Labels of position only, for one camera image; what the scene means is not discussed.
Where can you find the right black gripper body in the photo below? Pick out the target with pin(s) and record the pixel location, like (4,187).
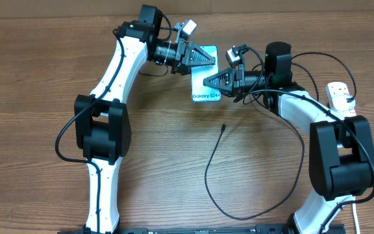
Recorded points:
(245,81)

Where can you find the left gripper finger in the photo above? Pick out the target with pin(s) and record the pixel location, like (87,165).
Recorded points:
(187,69)
(197,56)

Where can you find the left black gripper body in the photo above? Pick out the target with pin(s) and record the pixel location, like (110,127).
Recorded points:
(181,51)

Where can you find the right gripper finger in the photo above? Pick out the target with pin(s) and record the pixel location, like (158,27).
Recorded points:
(230,93)
(222,81)

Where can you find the Samsung Galaxy smartphone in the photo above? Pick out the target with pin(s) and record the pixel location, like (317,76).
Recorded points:
(200,92)

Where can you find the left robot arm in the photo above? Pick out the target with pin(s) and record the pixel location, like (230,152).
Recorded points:
(103,129)

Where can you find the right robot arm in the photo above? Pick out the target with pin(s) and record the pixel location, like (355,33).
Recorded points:
(340,149)

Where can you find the white charger adapter plug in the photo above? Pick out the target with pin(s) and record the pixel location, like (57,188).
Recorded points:
(342,103)

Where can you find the white power strip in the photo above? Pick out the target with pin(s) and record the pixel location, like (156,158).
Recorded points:
(338,88)

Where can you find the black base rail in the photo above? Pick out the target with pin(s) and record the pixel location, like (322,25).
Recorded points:
(190,230)

